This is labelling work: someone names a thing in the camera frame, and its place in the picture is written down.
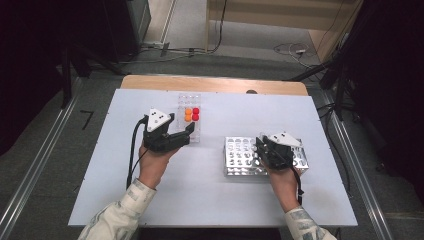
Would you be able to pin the clear plastic test tube rack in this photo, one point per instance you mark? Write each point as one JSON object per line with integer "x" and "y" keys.
{"x": 188, "y": 100}

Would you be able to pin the metal test tube rack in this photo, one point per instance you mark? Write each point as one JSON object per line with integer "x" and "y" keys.
{"x": 238, "y": 156}

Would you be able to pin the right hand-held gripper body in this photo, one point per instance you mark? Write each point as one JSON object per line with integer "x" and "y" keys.
{"x": 278, "y": 155}

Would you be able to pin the light wooden shelf unit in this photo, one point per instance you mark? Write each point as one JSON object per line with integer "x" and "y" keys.
{"x": 266, "y": 13}

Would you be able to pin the black metal stand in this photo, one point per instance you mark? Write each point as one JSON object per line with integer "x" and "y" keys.
{"x": 340, "y": 93}
{"x": 66, "y": 76}

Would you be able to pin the person's right hand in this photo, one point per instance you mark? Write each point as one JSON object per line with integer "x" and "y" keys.
{"x": 285, "y": 186}

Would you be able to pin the black cabinet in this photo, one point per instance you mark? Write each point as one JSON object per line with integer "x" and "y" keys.
{"x": 116, "y": 26}

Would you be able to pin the black curtain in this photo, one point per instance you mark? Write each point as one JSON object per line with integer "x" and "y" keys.
{"x": 393, "y": 83}
{"x": 26, "y": 66}

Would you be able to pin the dark round table grommet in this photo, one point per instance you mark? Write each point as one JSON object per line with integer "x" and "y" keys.
{"x": 251, "y": 91}

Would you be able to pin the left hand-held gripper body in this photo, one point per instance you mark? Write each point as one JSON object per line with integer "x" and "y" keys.
{"x": 160, "y": 143}

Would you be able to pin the person's left hand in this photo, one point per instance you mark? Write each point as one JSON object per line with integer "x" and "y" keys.
{"x": 151, "y": 166}

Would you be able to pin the metal floor rail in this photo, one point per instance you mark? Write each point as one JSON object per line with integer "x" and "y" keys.
{"x": 371, "y": 213}
{"x": 33, "y": 166}

